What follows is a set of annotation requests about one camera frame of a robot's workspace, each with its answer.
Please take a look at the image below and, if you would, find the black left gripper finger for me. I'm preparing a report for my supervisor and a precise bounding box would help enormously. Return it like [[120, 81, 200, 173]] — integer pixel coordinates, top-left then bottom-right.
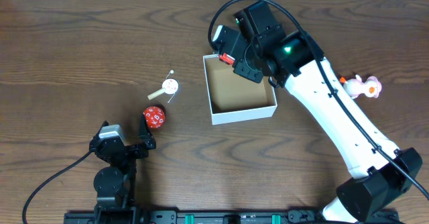
[[139, 114, 156, 147], [99, 121, 109, 132]]

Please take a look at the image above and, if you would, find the red toy truck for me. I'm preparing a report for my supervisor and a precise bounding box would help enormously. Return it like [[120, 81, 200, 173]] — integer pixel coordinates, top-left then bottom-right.
[[218, 53, 235, 65]]

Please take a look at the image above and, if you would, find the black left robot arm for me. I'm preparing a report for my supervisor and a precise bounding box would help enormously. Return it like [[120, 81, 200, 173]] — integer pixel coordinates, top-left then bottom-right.
[[89, 115, 156, 224]]

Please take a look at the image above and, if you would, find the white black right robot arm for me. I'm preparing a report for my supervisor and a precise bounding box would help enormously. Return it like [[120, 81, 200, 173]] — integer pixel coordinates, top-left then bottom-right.
[[208, 0, 423, 223]]

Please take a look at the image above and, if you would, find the red polyhedral die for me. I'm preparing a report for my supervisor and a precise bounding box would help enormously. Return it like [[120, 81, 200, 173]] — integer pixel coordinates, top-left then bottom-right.
[[143, 106, 166, 129]]

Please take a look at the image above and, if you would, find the white cardboard box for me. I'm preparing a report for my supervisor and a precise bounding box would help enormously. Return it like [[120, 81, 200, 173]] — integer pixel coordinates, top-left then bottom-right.
[[203, 54, 278, 125]]

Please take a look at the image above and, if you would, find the small white rattle drum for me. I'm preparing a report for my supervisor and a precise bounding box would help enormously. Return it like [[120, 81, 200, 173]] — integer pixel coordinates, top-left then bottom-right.
[[147, 69, 180, 103]]

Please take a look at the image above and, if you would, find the white duck toy pink hat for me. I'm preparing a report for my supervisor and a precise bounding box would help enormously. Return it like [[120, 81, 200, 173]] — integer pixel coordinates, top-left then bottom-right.
[[339, 74, 382, 99]]

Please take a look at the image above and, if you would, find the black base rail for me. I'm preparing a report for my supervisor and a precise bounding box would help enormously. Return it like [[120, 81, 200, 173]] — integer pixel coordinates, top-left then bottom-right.
[[63, 209, 402, 224]]

